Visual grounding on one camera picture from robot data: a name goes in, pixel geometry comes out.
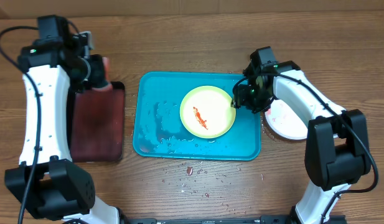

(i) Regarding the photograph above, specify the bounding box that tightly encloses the orange and green sponge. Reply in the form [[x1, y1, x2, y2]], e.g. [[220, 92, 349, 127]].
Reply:
[[91, 55, 113, 91]]

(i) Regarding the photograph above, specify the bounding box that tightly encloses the white plate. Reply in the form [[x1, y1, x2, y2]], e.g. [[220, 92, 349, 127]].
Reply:
[[265, 100, 307, 141]]

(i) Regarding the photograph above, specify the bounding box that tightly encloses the yellow-green plate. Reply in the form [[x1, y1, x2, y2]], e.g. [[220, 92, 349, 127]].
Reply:
[[179, 86, 236, 139]]

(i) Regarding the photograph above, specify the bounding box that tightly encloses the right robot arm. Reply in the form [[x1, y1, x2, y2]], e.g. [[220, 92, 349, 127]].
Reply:
[[232, 47, 379, 224]]

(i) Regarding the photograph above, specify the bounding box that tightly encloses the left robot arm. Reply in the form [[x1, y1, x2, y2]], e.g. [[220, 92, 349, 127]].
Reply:
[[4, 15, 126, 223]]

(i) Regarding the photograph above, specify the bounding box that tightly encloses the black tray with red water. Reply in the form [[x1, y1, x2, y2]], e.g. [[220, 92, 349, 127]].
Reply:
[[68, 82, 125, 162]]

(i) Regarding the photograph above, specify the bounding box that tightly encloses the teal plastic tray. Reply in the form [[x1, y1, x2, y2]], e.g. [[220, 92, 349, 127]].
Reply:
[[133, 72, 261, 161]]

